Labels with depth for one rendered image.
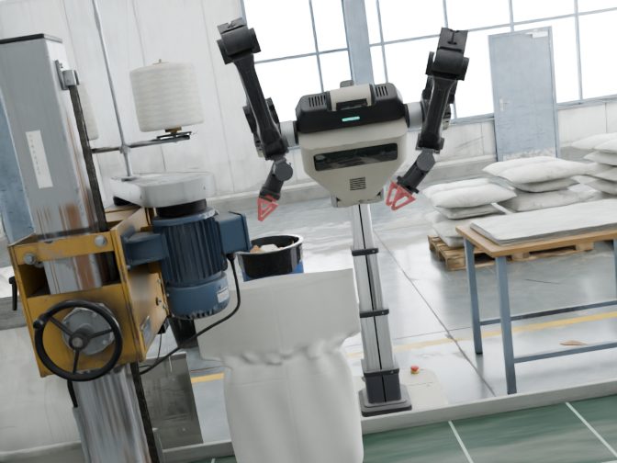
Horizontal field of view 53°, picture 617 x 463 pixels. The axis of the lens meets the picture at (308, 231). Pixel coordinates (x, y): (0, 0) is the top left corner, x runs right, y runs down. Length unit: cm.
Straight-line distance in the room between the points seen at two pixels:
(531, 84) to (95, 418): 949
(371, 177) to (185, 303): 105
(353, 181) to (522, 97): 825
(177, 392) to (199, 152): 775
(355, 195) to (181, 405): 101
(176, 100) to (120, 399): 71
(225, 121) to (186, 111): 827
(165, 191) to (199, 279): 22
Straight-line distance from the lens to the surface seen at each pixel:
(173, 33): 997
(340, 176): 228
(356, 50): 944
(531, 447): 220
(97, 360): 152
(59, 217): 145
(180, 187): 141
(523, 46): 1046
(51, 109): 143
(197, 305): 148
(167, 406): 240
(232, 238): 151
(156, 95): 157
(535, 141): 1055
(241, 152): 984
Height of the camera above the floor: 155
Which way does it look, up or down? 12 degrees down
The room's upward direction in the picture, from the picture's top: 9 degrees counter-clockwise
